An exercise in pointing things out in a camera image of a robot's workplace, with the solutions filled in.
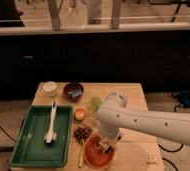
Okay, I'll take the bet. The dark maroon bowl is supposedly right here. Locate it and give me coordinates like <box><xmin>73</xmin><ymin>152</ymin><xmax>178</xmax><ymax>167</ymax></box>
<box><xmin>63</xmin><ymin>82</ymin><xmax>84</xmax><ymax>101</ymax></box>

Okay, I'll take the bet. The orange peach fruit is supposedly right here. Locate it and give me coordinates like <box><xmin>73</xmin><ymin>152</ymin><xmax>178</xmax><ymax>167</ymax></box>
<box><xmin>74</xmin><ymin>108</ymin><xmax>85</xmax><ymax>121</ymax></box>

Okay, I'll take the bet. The black whiteboard eraser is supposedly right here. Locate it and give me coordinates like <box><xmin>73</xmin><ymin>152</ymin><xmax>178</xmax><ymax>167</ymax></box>
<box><xmin>96</xmin><ymin>144</ymin><xmax>114</xmax><ymax>154</ymax></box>

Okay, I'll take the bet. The light green cup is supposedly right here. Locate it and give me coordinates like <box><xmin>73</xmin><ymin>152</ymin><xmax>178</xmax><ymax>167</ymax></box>
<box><xmin>89</xmin><ymin>97</ymin><xmax>102</xmax><ymax>112</ymax></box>

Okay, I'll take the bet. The green plastic tray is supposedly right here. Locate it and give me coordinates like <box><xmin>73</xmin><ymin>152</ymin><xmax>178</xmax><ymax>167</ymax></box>
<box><xmin>10</xmin><ymin>105</ymin><xmax>73</xmax><ymax>169</ymax></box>

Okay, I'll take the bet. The bunch of dark grapes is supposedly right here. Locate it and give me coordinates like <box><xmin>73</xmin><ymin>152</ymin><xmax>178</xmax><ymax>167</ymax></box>
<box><xmin>74</xmin><ymin>125</ymin><xmax>93</xmax><ymax>144</ymax></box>

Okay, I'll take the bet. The red orange bowl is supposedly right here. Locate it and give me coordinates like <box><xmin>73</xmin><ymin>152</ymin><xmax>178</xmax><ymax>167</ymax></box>
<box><xmin>83</xmin><ymin>134</ymin><xmax>115</xmax><ymax>169</ymax></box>

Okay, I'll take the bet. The yellow stick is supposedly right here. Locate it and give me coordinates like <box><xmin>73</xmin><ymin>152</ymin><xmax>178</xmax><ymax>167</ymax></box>
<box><xmin>78</xmin><ymin>140</ymin><xmax>85</xmax><ymax>168</ymax></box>

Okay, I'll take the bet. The small white cup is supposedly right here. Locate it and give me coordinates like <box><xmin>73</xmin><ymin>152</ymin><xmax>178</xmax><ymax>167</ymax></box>
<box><xmin>42</xmin><ymin>81</ymin><xmax>58</xmax><ymax>97</ymax></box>

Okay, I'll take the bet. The black cable at left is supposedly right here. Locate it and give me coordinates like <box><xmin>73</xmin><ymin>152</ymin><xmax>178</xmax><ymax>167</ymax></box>
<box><xmin>0</xmin><ymin>112</ymin><xmax>26</xmax><ymax>154</ymax></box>

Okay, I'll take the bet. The black cable on floor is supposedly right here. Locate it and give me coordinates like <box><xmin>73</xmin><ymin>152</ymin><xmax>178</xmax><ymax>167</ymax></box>
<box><xmin>157</xmin><ymin>143</ymin><xmax>186</xmax><ymax>171</ymax></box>

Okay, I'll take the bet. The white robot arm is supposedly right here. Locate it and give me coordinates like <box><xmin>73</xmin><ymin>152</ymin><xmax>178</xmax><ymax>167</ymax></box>
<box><xmin>96</xmin><ymin>92</ymin><xmax>190</xmax><ymax>150</ymax></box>

